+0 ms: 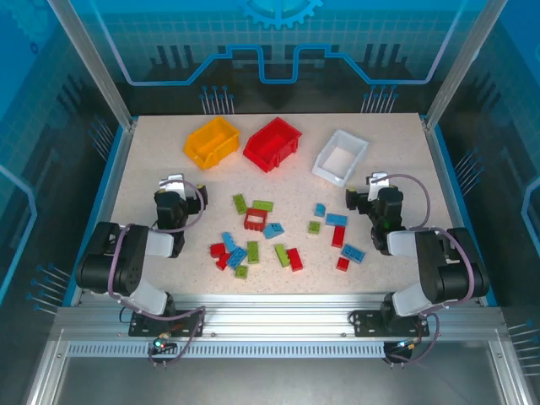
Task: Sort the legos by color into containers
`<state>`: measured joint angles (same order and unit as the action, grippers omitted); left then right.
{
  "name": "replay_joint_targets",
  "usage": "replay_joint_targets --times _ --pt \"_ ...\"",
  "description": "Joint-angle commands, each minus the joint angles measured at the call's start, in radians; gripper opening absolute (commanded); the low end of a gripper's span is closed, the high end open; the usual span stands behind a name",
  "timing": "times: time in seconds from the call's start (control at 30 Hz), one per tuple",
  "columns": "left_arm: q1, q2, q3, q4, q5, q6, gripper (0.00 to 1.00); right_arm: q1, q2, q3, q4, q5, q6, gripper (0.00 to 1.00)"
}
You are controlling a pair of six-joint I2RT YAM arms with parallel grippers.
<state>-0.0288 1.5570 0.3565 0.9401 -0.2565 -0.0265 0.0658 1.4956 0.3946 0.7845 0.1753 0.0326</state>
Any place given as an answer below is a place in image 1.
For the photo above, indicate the small blue lego brick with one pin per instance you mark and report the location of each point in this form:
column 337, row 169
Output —
column 319, row 209

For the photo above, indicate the white plastic bin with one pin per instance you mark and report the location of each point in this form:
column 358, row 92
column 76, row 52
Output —
column 325, row 171

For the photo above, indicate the green rectangular lego brick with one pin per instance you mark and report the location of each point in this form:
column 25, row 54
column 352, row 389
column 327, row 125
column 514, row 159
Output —
column 262, row 206
column 281, row 255
column 240, row 203
column 252, row 252

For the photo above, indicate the yellow plastic bin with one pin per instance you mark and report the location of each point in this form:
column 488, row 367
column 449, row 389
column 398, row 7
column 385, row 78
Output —
column 211, row 144

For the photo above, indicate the blue rectangular lego brick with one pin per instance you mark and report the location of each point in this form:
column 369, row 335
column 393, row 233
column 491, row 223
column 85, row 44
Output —
column 236, row 257
column 353, row 253
column 229, row 241
column 273, row 230
column 336, row 219

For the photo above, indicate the small green square lego brick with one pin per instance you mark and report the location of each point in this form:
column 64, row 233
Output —
column 314, row 227
column 241, row 272

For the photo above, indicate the small red lego brick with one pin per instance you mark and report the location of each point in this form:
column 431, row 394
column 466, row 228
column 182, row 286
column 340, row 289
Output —
column 342, row 264
column 217, row 250
column 222, row 261

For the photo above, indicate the red hollow lego frame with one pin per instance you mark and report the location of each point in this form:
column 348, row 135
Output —
column 249, row 220

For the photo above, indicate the red plastic bin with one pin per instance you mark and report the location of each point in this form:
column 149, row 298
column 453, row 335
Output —
column 270, row 147

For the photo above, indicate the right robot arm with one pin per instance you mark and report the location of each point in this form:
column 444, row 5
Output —
column 434, row 270

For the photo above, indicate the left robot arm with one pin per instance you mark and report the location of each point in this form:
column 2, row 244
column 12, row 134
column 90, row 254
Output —
column 126, row 261

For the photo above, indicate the small connector with LED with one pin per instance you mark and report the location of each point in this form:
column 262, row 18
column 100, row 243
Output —
column 159, row 345
column 406, row 346

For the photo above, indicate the grey metal shelf panel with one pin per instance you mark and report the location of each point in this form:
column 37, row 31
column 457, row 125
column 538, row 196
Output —
column 274, row 379

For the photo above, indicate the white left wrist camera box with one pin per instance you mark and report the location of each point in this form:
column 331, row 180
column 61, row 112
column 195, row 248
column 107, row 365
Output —
column 172, row 184

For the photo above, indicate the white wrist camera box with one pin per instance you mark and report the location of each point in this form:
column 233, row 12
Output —
column 172, row 184
column 376, row 181

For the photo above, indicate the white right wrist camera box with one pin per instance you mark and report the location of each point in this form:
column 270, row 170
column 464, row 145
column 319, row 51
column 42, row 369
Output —
column 376, row 181

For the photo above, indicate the blue table side rail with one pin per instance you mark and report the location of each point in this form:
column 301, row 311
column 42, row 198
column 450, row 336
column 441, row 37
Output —
column 111, row 169
column 448, row 169

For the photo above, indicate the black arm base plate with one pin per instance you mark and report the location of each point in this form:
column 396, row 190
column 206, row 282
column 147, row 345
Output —
column 141, row 329
column 367, row 325

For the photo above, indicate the aluminium frame rail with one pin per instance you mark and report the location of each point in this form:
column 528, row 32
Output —
column 274, row 316

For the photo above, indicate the aluminium frame post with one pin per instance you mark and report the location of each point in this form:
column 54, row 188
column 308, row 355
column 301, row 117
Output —
column 464, row 63
column 93, row 63

